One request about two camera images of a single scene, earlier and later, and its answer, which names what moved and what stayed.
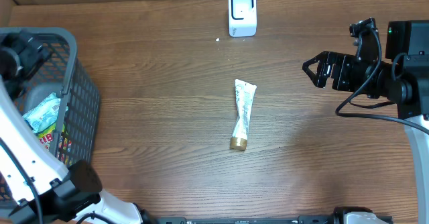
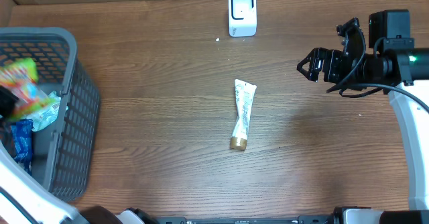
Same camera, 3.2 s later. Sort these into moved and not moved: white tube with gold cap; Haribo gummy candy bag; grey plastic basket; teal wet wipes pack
Moved: Haribo gummy candy bag
Not moved: white tube with gold cap; teal wet wipes pack; grey plastic basket
